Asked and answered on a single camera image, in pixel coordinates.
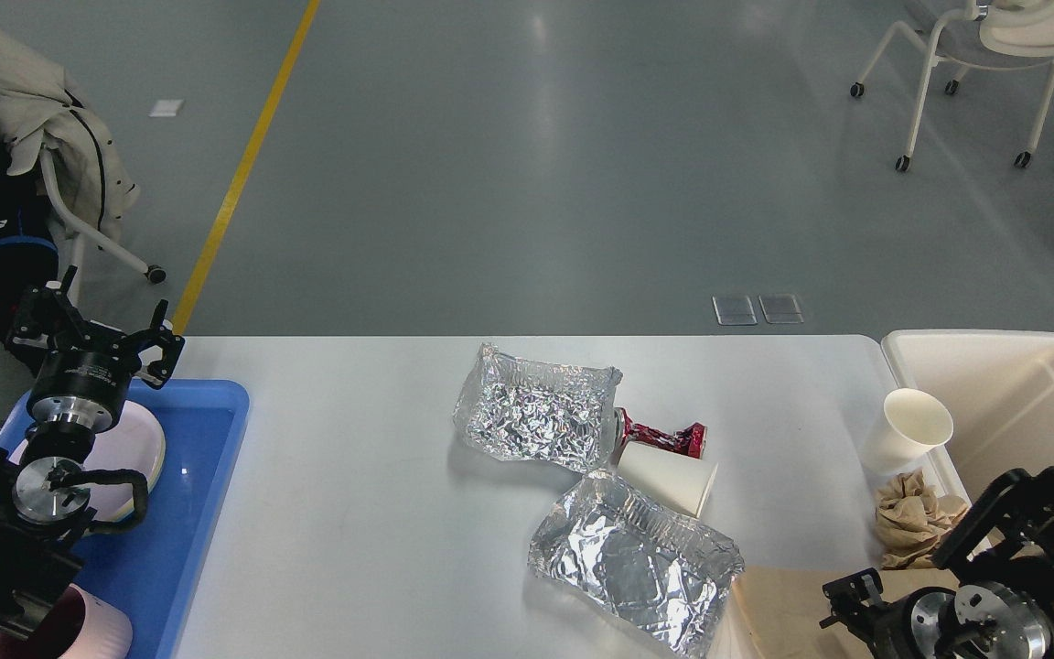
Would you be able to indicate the blue plastic tray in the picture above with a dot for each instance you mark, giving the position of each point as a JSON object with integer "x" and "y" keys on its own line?
{"x": 151, "y": 572}

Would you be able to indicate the pink ribbed mug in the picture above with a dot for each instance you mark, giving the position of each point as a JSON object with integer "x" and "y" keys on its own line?
{"x": 80, "y": 625}

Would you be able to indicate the yellow plate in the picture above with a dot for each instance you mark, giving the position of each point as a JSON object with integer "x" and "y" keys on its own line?
{"x": 150, "y": 462}

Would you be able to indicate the crumpled foil tray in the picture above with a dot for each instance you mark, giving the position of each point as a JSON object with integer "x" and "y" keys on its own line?
{"x": 511, "y": 408}
{"x": 663, "y": 572}

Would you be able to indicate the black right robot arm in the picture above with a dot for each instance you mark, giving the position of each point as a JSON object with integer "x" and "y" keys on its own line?
{"x": 1002, "y": 553}

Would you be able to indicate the beige jacket on chair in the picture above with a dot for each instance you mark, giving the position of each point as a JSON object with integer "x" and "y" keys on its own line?
{"x": 42, "y": 107}

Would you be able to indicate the crumpled brown paper ball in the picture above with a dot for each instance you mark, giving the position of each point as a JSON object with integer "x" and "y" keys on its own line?
{"x": 911, "y": 520}

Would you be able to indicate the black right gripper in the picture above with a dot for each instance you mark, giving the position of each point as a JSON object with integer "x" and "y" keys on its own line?
{"x": 911, "y": 627}

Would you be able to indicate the white paper cup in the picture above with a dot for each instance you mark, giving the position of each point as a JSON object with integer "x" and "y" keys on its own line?
{"x": 678, "y": 481}
{"x": 908, "y": 425}

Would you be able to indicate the white paper cup lying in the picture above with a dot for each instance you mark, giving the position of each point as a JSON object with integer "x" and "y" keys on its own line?
{"x": 678, "y": 481}

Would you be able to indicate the crumpled foil tray upper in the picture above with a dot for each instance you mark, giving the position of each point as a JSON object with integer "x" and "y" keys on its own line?
{"x": 511, "y": 408}

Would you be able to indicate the white chair with jacket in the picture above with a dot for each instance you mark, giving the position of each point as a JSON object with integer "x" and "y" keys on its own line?
{"x": 80, "y": 233}

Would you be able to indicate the pink plate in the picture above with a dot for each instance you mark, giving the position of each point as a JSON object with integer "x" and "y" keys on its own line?
{"x": 137, "y": 443}

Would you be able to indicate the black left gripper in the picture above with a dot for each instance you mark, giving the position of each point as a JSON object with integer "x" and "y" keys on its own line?
{"x": 74, "y": 384}

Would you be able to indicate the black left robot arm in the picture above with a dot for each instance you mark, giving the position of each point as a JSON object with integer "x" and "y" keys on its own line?
{"x": 36, "y": 560}

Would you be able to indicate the crumpled foil tray lower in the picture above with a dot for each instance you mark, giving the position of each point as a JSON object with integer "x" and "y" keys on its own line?
{"x": 663, "y": 572}

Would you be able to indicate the white plastic bin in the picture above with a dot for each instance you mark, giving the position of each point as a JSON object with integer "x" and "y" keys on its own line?
{"x": 999, "y": 388}

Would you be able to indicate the white chair on casters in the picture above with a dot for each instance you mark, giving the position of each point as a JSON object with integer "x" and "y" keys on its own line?
{"x": 973, "y": 35}

